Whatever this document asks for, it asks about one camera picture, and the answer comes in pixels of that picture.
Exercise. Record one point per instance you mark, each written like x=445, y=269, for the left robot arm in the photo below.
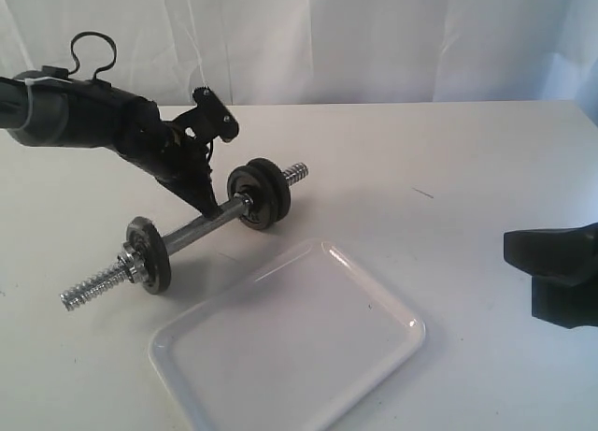
x=48, y=109

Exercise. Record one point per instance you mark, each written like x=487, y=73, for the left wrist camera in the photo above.
x=209, y=119

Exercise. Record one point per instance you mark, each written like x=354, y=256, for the white rectangular tray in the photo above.
x=293, y=346

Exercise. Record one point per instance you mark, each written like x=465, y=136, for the chrome dumbbell bar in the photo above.
x=175, y=241

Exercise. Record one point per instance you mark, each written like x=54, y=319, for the chrome star collar nut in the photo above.
x=133, y=265

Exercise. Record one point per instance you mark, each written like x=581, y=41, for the black weight plate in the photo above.
x=145, y=239
x=263, y=208
x=278, y=182

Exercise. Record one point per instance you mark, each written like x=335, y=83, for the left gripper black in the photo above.
x=164, y=150

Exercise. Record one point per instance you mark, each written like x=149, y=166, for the white backdrop curtain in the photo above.
x=316, y=51

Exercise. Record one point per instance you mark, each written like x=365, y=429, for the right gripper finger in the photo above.
x=560, y=254
x=566, y=306

